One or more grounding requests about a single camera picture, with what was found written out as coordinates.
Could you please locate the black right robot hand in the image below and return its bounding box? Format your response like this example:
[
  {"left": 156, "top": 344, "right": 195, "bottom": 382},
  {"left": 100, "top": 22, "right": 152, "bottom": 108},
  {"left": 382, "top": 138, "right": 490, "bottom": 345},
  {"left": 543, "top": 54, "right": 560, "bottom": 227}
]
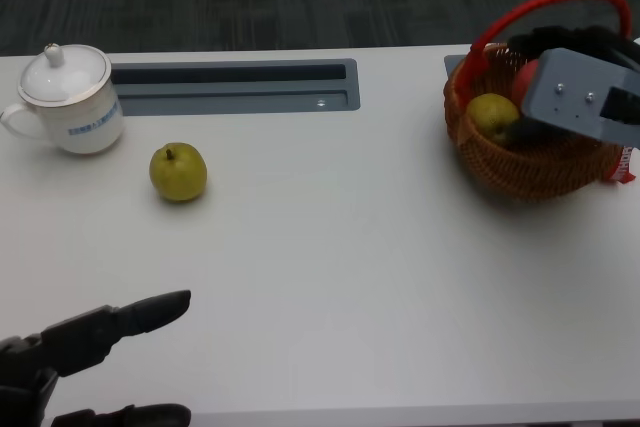
[{"left": 507, "top": 24, "right": 640, "bottom": 146}]

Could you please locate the grey right wrist camera housing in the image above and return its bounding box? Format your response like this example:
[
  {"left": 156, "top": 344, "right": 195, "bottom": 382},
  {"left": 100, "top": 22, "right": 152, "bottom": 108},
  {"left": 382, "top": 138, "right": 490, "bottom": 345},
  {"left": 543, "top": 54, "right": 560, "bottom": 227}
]
[{"left": 519, "top": 48, "right": 640, "bottom": 146}]

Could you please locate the white ceramic mug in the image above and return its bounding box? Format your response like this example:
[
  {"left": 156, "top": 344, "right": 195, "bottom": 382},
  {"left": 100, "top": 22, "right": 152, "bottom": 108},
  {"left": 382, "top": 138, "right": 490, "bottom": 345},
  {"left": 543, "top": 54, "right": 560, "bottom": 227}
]
[{"left": 0, "top": 71, "right": 126, "bottom": 156}]

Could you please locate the red apple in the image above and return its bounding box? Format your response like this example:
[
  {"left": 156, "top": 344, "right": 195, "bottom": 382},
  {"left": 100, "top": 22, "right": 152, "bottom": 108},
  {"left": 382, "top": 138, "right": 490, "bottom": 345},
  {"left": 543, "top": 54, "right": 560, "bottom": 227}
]
[{"left": 510, "top": 59, "right": 541, "bottom": 108}]

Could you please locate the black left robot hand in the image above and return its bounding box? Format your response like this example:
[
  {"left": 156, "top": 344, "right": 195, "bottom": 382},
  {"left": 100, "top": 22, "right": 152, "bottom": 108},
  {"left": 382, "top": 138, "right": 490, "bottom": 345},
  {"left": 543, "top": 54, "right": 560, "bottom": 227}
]
[{"left": 0, "top": 289, "right": 193, "bottom": 427}]

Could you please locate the white mug lid with knob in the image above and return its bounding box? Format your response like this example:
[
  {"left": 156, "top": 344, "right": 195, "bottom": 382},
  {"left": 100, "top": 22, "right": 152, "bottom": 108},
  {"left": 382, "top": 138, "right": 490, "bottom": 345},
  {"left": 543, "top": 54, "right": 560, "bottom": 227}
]
[{"left": 17, "top": 43, "right": 112, "bottom": 108}]

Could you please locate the yellow-green pear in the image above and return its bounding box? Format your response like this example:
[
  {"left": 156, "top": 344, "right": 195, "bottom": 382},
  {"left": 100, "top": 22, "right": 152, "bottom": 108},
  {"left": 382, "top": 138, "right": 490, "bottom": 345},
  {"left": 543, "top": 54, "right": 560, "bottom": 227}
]
[{"left": 464, "top": 92, "right": 521, "bottom": 144}]

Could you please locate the green pear with stem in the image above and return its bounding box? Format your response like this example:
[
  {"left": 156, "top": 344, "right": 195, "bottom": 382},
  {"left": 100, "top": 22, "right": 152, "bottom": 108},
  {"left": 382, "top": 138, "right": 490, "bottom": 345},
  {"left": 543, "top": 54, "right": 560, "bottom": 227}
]
[{"left": 148, "top": 141, "right": 208, "bottom": 203}]

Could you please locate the red printed ribbon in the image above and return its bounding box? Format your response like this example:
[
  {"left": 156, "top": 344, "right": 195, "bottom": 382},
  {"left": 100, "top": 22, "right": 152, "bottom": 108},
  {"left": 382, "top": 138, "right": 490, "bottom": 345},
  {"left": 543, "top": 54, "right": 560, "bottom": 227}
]
[{"left": 610, "top": 144, "right": 635, "bottom": 186}]

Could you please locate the wicker basket with red handle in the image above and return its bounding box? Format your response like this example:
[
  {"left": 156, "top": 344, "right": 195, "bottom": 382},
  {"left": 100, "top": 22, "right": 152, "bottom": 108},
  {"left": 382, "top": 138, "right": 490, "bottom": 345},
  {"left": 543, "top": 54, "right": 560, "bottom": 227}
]
[{"left": 443, "top": 0, "right": 634, "bottom": 202}]

